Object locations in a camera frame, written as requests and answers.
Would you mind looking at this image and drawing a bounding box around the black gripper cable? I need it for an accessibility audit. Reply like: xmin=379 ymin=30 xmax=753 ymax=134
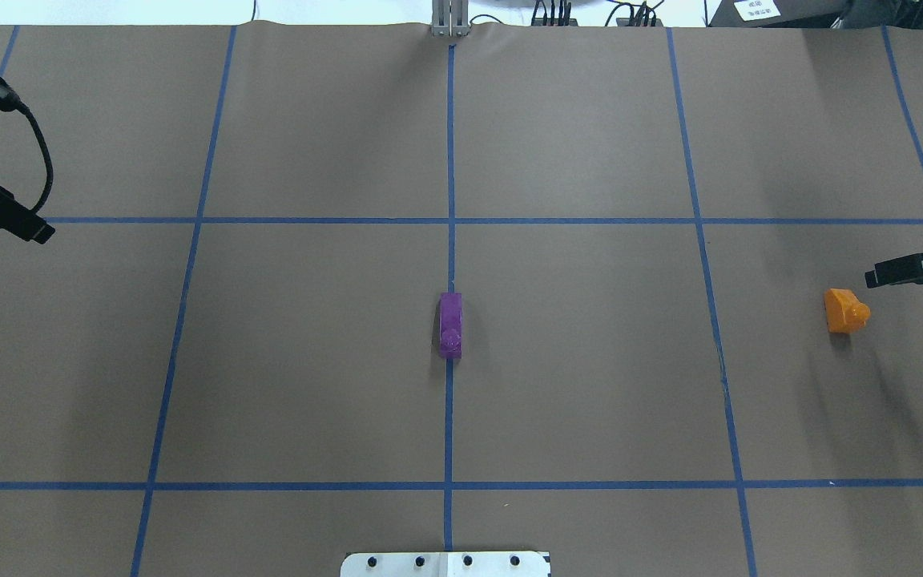
xmin=0 ymin=44 xmax=55 ymax=233

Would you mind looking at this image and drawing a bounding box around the purple trapezoid block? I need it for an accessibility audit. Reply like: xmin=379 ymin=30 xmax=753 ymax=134
xmin=438 ymin=292 xmax=464 ymax=361

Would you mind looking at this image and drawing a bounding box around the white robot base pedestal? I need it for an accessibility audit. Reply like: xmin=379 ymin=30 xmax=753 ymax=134
xmin=340 ymin=551 xmax=552 ymax=576

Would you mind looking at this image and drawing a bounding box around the aluminium frame post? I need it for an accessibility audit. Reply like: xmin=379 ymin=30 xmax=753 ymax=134
xmin=429 ymin=0 xmax=471 ymax=38

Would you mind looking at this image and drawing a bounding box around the orange trapezoid block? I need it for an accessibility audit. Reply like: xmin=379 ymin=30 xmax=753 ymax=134
xmin=823 ymin=288 xmax=872 ymax=333

